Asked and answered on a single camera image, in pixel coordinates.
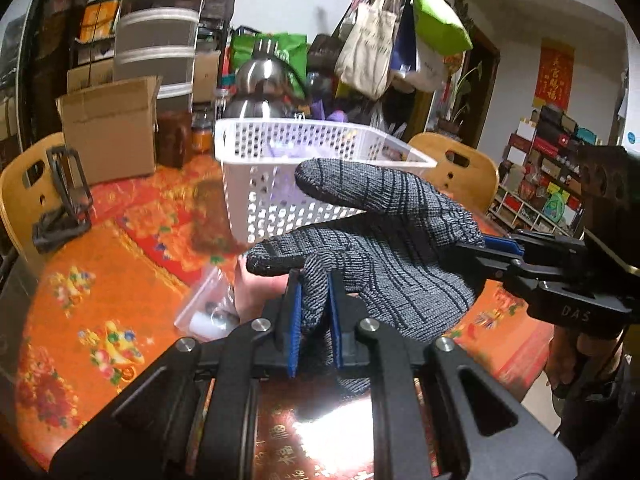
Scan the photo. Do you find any shelf with boxes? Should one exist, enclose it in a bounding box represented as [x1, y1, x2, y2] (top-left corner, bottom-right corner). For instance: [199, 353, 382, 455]
[488, 105, 600, 237]

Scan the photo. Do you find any orange jar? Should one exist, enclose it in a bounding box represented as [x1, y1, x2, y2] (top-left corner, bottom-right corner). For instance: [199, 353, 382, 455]
[192, 110, 214, 154]

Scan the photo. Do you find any beige canvas tote bag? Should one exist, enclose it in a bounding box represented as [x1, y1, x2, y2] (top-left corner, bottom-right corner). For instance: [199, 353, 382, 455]
[335, 0, 400, 101]

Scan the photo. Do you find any white perforated plastic basket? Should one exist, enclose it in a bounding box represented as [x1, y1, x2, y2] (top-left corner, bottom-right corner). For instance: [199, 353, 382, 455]
[214, 118, 437, 245]

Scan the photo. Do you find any clear zip bag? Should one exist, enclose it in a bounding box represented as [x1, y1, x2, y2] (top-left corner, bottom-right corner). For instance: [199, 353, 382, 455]
[174, 266, 240, 342]

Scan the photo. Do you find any right wooden chair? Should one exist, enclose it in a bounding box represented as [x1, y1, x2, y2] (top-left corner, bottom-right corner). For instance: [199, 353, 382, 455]
[409, 132, 499, 214]

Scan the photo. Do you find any brown ceramic mug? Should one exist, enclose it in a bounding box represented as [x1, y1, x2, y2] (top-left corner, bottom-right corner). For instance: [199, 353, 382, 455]
[155, 112, 193, 169]

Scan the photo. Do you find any green shopping bag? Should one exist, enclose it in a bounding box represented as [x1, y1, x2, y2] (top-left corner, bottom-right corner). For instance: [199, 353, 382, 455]
[230, 29, 309, 100]

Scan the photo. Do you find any grey knitted glove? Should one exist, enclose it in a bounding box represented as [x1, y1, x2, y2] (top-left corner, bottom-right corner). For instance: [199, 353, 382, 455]
[246, 158, 486, 374]

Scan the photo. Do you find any cardboard box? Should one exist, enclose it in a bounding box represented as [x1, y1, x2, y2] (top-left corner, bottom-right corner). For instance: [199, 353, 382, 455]
[56, 76, 160, 184]

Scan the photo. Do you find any green hanging bag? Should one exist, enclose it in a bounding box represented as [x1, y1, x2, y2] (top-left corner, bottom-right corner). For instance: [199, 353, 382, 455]
[411, 0, 473, 56]

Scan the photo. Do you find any black phone stand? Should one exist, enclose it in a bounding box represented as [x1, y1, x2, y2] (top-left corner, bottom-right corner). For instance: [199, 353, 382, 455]
[32, 145, 93, 255]

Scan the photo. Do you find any steel gourd-shaped kettle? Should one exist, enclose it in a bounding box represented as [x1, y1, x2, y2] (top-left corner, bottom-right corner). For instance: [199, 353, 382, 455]
[224, 58, 310, 119]

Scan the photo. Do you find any red wall poster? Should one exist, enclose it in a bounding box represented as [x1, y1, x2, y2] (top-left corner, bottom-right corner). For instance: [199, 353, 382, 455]
[533, 39, 575, 112]

